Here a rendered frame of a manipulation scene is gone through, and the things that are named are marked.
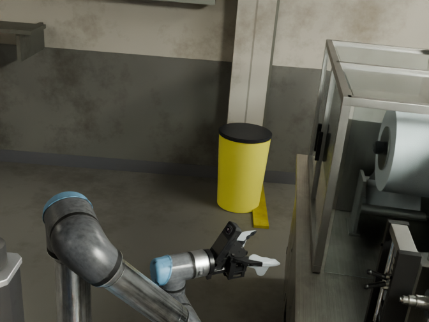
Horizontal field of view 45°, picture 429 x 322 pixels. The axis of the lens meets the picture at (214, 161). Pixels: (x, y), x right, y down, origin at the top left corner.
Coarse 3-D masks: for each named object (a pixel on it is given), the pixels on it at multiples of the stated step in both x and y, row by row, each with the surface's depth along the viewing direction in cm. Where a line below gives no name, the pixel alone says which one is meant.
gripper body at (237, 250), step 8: (232, 248) 147; (240, 248) 148; (208, 256) 143; (232, 256) 145; (240, 256) 145; (216, 264) 146; (224, 264) 147; (232, 264) 145; (240, 264) 147; (216, 272) 146; (224, 272) 148; (232, 272) 147; (240, 272) 148
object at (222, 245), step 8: (232, 224) 143; (224, 232) 144; (232, 232) 142; (240, 232) 142; (216, 240) 146; (224, 240) 143; (232, 240) 143; (216, 248) 145; (224, 248) 143; (216, 256) 143; (224, 256) 144
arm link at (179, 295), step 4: (184, 288) 142; (168, 292) 140; (172, 292) 140; (176, 292) 140; (180, 292) 141; (184, 292) 143; (172, 296) 140; (176, 296) 140; (180, 296) 140; (184, 296) 142; (180, 300) 139; (184, 300) 139
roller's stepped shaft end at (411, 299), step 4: (400, 296) 116; (404, 296) 116; (408, 296) 116; (412, 296) 116; (416, 296) 116; (420, 296) 115; (424, 296) 115; (400, 300) 116; (404, 300) 115; (408, 300) 115; (412, 300) 115; (416, 300) 115; (420, 300) 115; (424, 300) 115; (428, 300) 115; (404, 304) 116; (408, 304) 116; (412, 304) 115; (416, 304) 115; (420, 304) 114; (424, 304) 114; (428, 304) 114; (416, 308) 115; (420, 308) 115; (424, 308) 115; (428, 308) 114
